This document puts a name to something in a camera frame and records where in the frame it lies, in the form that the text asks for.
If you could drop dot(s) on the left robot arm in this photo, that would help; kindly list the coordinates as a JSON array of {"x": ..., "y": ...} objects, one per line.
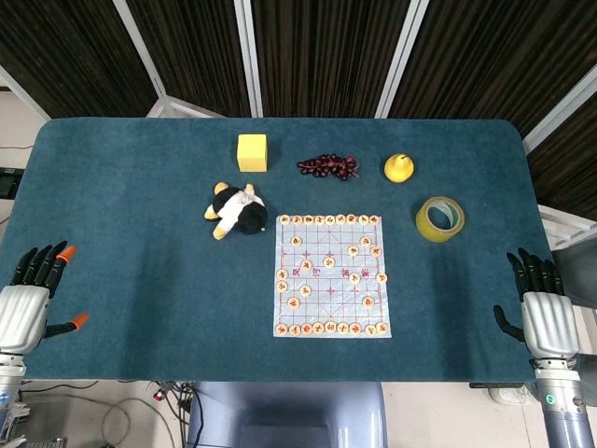
[{"x": 9, "y": 378}]

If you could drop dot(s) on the yellow pear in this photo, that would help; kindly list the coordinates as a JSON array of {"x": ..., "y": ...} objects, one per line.
[{"x": 397, "y": 170}]

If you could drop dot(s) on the grey box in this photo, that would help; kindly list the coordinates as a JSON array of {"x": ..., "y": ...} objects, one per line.
[{"x": 578, "y": 275}]

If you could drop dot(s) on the dark red grape bunch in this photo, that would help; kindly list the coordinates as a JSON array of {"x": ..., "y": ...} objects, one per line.
[{"x": 326, "y": 167}]

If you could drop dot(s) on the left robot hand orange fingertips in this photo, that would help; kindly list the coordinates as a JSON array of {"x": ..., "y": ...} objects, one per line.
[{"x": 21, "y": 317}]

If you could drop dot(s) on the round wooden xiangqi piece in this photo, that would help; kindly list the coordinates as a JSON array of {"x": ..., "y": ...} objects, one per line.
[
  {"x": 281, "y": 274},
  {"x": 342, "y": 328},
  {"x": 374, "y": 219},
  {"x": 375, "y": 251},
  {"x": 285, "y": 219},
  {"x": 319, "y": 219},
  {"x": 318, "y": 328},
  {"x": 306, "y": 265},
  {"x": 353, "y": 250},
  {"x": 355, "y": 328},
  {"x": 293, "y": 303},
  {"x": 308, "y": 219},
  {"x": 306, "y": 328},
  {"x": 305, "y": 290},
  {"x": 330, "y": 219},
  {"x": 281, "y": 329},
  {"x": 354, "y": 278},
  {"x": 352, "y": 218},
  {"x": 329, "y": 327},
  {"x": 382, "y": 278},
  {"x": 365, "y": 241},
  {"x": 341, "y": 219},
  {"x": 296, "y": 241},
  {"x": 297, "y": 219},
  {"x": 294, "y": 329},
  {"x": 363, "y": 219},
  {"x": 329, "y": 261},
  {"x": 281, "y": 286},
  {"x": 381, "y": 328},
  {"x": 370, "y": 329},
  {"x": 368, "y": 302}
]

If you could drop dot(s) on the dark slatted partition panel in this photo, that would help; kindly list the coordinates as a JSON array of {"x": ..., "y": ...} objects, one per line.
[
  {"x": 569, "y": 154},
  {"x": 326, "y": 51},
  {"x": 490, "y": 56},
  {"x": 196, "y": 46},
  {"x": 70, "y": 51}
]

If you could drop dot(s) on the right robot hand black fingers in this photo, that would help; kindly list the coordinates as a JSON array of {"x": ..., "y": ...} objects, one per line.
[{"x": 550, "y": 326}]

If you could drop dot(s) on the white metal rack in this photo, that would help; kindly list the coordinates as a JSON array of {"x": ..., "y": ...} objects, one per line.
[{"x": 564, "y": 221}]

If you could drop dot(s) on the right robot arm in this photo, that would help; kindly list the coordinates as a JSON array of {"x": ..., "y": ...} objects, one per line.
[{"x": 557, "y": 420}]

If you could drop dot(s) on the white partition foot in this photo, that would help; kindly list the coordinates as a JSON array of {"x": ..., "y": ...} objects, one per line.
[{"x": 186, "y": 108}]

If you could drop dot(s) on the white xiangqi board sheet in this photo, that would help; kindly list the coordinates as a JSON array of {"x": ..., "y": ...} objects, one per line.
[{"x": 326, "y": 308}]

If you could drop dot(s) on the blue grey robot torso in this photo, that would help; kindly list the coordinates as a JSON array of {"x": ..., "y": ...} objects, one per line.
[{"x": 280, "y": 410}]

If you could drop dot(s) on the black device on floor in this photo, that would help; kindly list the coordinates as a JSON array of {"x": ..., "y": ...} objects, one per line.
[{"x": 8, "y": 182}]

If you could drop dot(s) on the black white penguin plush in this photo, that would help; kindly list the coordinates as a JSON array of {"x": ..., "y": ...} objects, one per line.
[{"x": 242, "y": 214}]

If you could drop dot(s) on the yellow tape roll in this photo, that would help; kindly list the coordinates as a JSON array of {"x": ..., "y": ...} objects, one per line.
[{"x": 426, "y": 228}]

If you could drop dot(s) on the blue felt tablecloth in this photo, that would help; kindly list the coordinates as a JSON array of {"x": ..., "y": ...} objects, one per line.
[{"x": 140, "y": 303}]

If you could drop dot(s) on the yellow foam cube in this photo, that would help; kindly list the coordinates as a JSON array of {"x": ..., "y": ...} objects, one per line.
[{"x": 252, "y": 154}]

